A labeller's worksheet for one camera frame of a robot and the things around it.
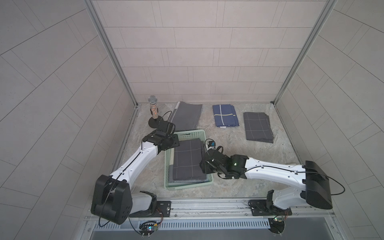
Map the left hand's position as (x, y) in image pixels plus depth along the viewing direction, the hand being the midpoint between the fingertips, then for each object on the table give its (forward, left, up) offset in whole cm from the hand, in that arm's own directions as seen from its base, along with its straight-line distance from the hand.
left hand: (178, 139), depth 85 cm
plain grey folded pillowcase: (+25, -3, -9) cm, 27 cm away
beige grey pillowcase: (-19, +3, -8) cm, 21 cm away
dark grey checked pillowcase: (+15, -53, -8) cm, 56 cm away
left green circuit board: (-40, +10, -7) cm, 42 cm away
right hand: (-16, -13, -1) cm, 21 cm away
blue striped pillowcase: (+25, -32, -8) cm, 41 cm away
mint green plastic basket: (-9, +5, -7) cm, 13 cm away
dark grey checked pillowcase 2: (-7, -5, -6) cm, 11 cm away
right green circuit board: (-39, -49, -12) cm, 64 cm away
